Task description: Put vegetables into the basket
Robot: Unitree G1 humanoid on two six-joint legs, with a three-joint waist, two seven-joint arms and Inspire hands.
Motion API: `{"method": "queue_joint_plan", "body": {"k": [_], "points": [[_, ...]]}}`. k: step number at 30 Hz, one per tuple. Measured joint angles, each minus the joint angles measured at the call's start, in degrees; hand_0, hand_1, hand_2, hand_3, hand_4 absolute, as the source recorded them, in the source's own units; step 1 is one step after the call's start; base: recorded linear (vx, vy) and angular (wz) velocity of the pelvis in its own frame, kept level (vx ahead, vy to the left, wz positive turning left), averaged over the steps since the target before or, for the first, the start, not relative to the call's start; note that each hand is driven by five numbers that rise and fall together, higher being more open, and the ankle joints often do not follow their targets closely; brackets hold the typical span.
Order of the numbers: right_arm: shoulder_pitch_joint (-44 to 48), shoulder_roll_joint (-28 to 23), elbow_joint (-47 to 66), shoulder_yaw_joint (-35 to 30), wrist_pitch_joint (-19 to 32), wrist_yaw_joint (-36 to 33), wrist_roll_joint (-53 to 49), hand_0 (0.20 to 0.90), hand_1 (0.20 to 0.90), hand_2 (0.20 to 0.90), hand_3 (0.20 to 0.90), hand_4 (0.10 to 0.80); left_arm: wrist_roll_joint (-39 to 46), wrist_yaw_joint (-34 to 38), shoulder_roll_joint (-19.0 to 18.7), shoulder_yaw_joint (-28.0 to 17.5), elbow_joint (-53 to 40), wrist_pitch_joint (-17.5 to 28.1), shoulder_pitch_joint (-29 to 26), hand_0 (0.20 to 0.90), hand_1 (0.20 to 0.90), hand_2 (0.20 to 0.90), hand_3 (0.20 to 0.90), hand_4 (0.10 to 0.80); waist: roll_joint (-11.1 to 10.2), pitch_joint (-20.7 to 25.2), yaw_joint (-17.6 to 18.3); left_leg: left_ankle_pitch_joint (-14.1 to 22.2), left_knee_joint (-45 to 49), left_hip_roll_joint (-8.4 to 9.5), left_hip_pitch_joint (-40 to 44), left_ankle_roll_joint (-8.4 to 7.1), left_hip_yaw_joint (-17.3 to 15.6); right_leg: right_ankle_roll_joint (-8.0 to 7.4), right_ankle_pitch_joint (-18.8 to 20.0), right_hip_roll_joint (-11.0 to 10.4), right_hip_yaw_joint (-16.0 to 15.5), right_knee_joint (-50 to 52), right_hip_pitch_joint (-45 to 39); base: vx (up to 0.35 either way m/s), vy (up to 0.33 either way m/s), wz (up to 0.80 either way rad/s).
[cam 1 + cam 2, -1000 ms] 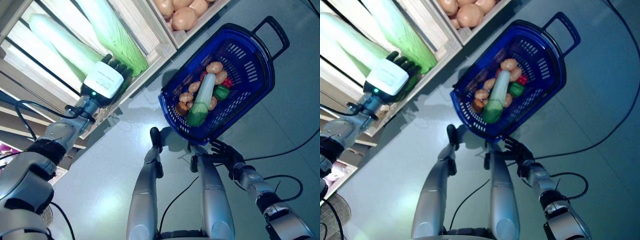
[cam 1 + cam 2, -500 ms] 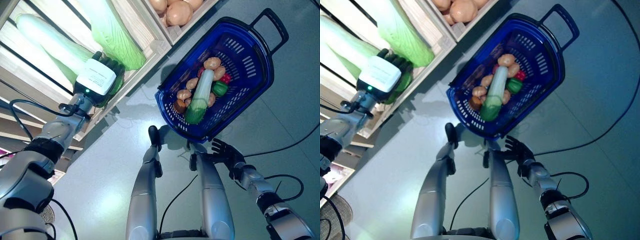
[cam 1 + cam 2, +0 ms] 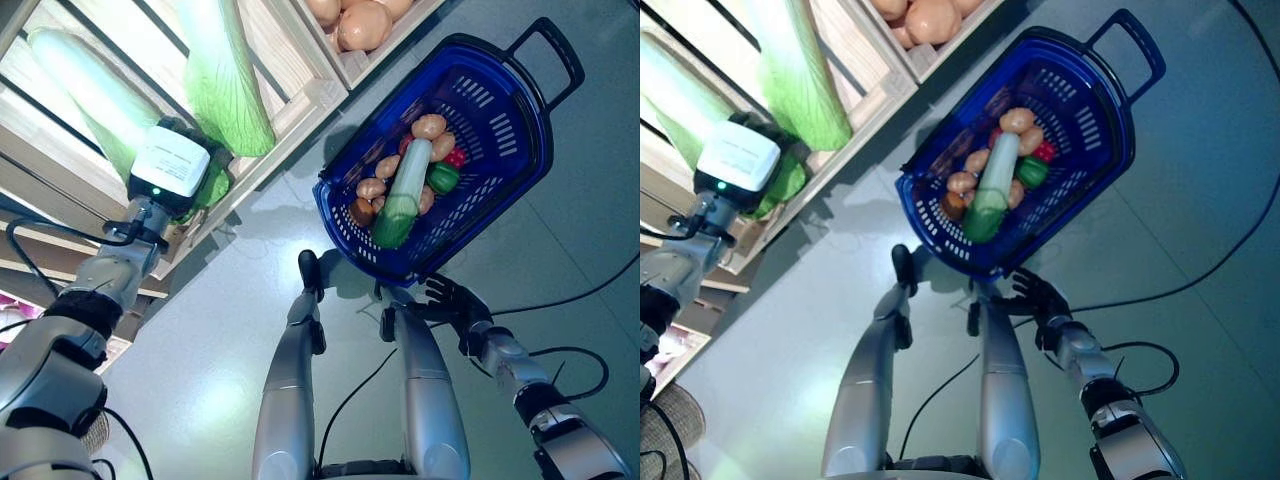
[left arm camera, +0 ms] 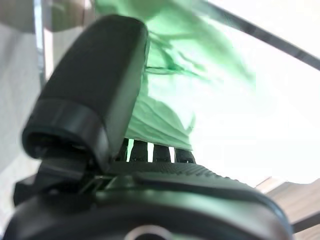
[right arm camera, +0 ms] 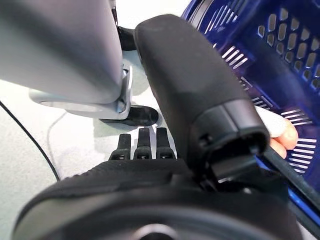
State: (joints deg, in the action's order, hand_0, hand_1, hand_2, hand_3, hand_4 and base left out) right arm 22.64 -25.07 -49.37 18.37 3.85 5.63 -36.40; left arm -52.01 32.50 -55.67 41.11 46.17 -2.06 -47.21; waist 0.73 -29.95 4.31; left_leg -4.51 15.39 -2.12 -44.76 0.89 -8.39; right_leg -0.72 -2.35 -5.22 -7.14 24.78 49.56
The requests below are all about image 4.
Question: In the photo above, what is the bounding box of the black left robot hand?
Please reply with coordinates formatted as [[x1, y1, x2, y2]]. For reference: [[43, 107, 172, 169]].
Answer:
[[6, 13, 295, 240]]

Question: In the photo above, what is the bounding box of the green white napa cabbage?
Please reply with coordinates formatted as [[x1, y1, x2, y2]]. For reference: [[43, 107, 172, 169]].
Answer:
[[93, 0, 258, 153]]

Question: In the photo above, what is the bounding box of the wood and grey display rack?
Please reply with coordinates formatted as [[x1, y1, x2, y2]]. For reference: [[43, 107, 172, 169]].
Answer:
[[32, 0, 97, 83]]

